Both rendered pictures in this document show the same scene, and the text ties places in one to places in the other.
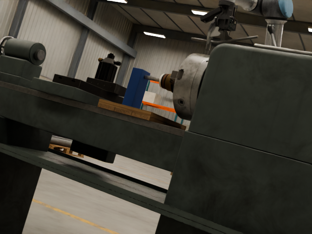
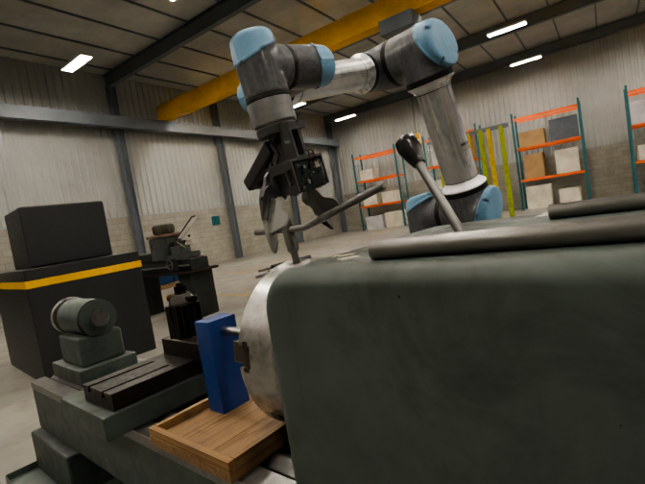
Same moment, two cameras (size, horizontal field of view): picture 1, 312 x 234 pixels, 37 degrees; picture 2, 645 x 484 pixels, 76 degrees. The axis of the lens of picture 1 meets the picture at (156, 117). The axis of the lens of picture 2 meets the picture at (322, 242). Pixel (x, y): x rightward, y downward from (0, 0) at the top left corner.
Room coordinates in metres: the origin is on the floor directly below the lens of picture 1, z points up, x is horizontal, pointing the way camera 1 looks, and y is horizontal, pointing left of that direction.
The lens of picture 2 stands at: (1.38, -0.33, 1.31)
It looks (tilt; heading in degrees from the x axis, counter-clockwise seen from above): 4 degrees down; 10
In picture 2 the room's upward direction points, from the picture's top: 9 degrees counter-clockwise
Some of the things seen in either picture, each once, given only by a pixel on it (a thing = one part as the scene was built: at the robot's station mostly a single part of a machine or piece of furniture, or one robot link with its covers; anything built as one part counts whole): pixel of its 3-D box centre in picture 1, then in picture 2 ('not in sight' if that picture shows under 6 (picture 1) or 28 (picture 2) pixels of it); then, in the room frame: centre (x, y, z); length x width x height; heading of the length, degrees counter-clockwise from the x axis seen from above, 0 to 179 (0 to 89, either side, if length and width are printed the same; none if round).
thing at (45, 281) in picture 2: not in sight; (66, 283); (6.09, 3.86, 0.98); 1.81 x 1.22 x 1.95; 56
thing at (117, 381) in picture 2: (92, 91); (173, 366); (2.49, 0.37, 0.95); 0.43 x 0.18 x 0.04; 149
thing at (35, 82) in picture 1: (84, 100); (174, 377); (2.53, 0.40, 0.89); 0.53 x 0.30 x 0.06; 149
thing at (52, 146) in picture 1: (54, 146); not in sight; (10.74, 2.02, 0.07); 1.24 x 0.86 x 0.14; 151
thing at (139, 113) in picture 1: (143, 116); (252, 412); (2.29, 0.06, 0.88); 0.36 x 0.30 x 0.04; 149
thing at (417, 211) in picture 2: not in sight; (429, 214); (2.63, -0.44, 1.27); 0.13 x 0.12 x 0.14; 51
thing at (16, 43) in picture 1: (20, 62); (88, 334); (2.78, 0.87, 1.01); 0.30 x 0.20 x 0.29; 59
